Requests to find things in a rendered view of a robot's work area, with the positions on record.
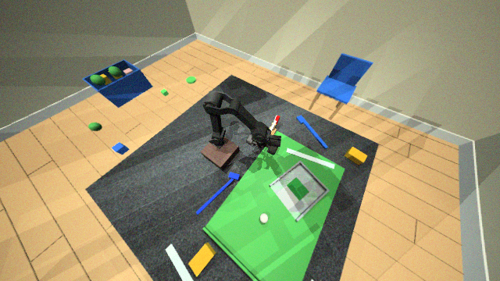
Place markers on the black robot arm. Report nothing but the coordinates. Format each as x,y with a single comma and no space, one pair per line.
260,132

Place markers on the white golf ball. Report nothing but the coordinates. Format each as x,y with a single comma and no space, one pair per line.
263,218

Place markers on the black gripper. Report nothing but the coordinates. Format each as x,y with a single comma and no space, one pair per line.
271,149

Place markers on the green flat mat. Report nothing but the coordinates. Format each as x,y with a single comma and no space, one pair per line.
280,249

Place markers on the yellow flat block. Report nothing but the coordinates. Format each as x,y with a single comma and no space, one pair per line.
355,155
200,260

